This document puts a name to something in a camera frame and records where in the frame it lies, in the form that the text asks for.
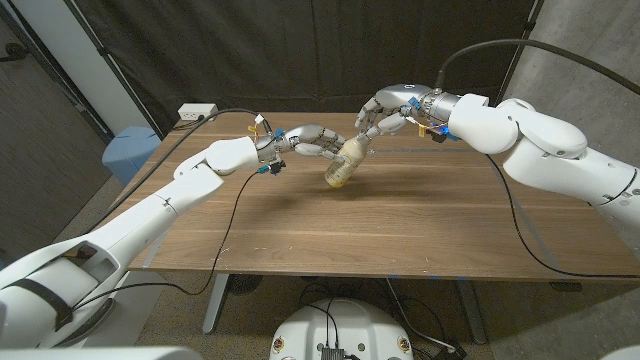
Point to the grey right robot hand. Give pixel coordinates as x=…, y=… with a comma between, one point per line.
x=400, y=97

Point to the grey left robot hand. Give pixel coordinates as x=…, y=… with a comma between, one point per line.
x=305, y=135

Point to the beige drink bottle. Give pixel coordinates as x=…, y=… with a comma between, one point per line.
x=345, y=162

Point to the silver bottle cap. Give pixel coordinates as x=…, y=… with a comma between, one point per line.
x=363, y=140

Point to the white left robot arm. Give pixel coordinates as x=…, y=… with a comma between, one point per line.
x=150, y=215

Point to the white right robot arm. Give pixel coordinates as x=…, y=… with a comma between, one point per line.
x=540, y=145

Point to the black backdrop curtain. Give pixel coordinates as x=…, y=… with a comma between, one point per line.
x=250, y=50

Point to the white power strip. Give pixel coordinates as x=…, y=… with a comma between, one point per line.
x=197, y=111

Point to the black backdrop stand pole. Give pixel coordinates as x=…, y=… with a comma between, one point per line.
x=517, y=55
x=116, y=70

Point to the round black floor grille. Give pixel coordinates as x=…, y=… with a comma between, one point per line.
x=245, y=285

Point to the light blue bin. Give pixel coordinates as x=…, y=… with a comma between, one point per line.
x=130, y=150

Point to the grey table leg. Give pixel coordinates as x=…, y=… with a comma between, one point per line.
x=216, y=300
x=472, y=310

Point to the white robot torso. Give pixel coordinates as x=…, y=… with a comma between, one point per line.
x=345, y=325

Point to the black power adapter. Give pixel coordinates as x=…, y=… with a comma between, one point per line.
x=450, y=351

